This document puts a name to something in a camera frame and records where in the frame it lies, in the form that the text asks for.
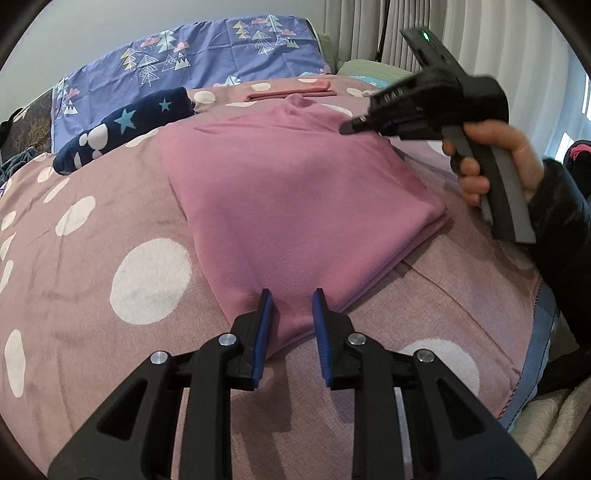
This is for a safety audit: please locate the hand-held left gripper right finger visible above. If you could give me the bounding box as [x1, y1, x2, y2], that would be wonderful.
[312, 288, 539, 480]

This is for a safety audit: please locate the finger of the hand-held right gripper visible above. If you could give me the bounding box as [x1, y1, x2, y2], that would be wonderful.
[340, 113, 384, 136]

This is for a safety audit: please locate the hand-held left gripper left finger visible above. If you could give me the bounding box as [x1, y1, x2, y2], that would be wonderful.
[48, 288, 274, 480]

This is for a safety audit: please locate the pink garment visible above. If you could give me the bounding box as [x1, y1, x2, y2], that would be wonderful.
[157, 95, 451, 358]

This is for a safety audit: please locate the person's right forearm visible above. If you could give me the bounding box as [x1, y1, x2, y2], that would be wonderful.
[524, 159, 591, 393]

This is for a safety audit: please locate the person's right hand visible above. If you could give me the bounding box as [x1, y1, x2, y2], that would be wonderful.
[442, 121, 546, 208]

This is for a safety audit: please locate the green pillow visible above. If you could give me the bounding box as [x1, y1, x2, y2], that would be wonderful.
[318, 32, 416, 77]

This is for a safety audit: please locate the grey curtain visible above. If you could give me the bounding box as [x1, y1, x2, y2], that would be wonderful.
[323, 0, 591, 158]

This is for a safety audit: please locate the coral folded cloth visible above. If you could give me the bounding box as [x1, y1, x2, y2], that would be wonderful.
[246, 79, 337, 103]

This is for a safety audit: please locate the black stand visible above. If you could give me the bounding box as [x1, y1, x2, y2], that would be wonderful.
[376, 0, 392, 63]

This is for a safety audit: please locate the purple tree-print pillow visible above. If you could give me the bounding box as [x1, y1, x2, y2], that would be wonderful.
[51, 16, 331, 153]

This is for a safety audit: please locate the pink white-dotted blanket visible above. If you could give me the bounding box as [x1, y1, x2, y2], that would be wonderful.
[0, 74, 555, 480]

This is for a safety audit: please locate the navy star-print garment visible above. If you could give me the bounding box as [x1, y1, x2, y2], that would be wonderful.
[52, 87, 197, 175]

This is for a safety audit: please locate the blue bed sheet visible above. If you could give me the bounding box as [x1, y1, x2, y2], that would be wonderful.
[499, 281, 561, 430]

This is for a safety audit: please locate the white fleece blanket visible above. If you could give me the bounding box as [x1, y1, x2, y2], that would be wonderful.
[510, 388, 578, 472]

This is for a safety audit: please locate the dark blue clothing pile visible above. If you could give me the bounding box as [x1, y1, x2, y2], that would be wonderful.
[0, 145, 54, 185]

